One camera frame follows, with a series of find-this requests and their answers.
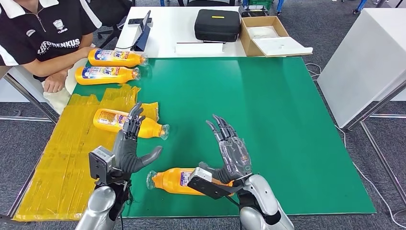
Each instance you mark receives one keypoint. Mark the person's right hand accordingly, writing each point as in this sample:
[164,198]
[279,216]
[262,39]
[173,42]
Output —
[87,52]

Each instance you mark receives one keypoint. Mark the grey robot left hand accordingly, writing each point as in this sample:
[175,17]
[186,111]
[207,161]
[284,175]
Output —
[127,155]

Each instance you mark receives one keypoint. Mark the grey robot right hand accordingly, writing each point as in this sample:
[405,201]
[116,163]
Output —
[236,158]

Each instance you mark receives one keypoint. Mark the person's left hand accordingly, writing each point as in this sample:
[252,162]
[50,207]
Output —
[55,83]

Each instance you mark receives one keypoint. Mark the orange detergent bottle clear cap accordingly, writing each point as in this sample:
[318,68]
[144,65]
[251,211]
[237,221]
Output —
[111,58]
[106,120]
[168,181]
[95,77]

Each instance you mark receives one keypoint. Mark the person's right forearm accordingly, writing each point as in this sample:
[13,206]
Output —
[54,63]

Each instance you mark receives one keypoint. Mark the white table with metal legs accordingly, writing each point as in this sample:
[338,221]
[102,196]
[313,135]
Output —
[364,63]
[31,95]

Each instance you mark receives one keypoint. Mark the black office chair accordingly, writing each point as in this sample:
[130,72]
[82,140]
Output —
[111,12]

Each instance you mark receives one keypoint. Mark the person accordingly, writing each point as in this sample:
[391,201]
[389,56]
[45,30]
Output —
[38,31]

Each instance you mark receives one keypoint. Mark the black phone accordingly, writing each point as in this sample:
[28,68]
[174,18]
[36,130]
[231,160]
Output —
[134,21]

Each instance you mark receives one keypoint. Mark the tablet with blue cover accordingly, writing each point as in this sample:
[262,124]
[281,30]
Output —
[143,38]

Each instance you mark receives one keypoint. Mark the yellow plastic sheet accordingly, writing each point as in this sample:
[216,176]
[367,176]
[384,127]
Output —
[63,177]

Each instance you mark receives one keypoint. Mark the white desk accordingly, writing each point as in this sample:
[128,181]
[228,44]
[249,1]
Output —
[168,31]

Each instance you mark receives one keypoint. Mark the white paper sheet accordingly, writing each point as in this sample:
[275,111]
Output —
[198,48]

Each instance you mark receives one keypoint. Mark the open cardboard box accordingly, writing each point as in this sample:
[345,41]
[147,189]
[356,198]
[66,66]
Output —
[246,39]

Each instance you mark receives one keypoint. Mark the white flat sheet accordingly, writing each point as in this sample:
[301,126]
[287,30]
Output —
[280,46]

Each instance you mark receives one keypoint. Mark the white padding bag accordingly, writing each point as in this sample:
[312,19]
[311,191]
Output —
[262,32]

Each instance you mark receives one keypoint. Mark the black zip case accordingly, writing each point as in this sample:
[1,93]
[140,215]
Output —
[217,29]

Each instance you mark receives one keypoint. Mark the black device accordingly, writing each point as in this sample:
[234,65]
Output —
[253,11]

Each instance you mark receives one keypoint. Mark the green plastic crate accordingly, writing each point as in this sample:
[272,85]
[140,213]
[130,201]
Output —
[261,3]

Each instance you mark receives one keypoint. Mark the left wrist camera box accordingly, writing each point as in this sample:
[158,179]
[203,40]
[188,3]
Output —
[100,163]

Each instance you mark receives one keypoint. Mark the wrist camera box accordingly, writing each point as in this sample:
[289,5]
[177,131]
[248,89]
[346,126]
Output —
[203,184]
[100,163]

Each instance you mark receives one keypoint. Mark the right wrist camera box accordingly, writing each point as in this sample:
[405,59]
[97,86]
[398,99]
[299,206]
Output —
[203,184]

